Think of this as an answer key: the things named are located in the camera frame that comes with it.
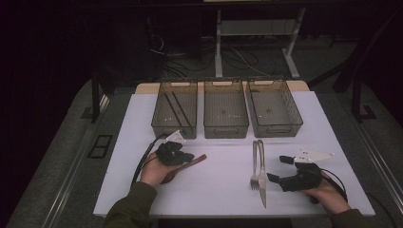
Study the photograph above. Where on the silver metal fork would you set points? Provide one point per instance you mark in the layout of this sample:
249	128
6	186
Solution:
254	158

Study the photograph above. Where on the white metal stand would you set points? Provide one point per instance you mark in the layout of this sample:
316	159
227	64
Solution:
218	47

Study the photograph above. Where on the silver metal knife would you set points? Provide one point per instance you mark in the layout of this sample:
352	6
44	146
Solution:
262	183

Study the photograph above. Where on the smoky translucent plastic bin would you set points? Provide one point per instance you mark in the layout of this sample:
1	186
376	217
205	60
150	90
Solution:
272	110
174	104
225	110

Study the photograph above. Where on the brown wooden spoon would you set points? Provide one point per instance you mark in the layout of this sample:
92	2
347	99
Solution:
196	160

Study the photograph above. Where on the person's right hand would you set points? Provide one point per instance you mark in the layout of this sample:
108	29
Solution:
329	198

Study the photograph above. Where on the black chopstick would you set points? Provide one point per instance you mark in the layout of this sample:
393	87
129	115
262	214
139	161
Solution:
182	109
173	109

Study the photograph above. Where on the black metal stand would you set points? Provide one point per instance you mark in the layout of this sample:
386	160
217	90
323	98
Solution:
95	101
356	101

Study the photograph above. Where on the black floor outlet frame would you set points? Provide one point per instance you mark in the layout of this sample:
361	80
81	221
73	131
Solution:
100	146

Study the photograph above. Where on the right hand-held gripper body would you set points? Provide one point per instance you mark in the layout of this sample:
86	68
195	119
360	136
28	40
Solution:
304	180

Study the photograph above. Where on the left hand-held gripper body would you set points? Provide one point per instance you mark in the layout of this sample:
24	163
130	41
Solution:
169	153

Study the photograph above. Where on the metal floor rail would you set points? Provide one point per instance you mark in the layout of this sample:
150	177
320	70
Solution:
68	177
380	164

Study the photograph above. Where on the person's left hand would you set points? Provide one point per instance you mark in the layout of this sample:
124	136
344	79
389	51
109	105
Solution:
152	174

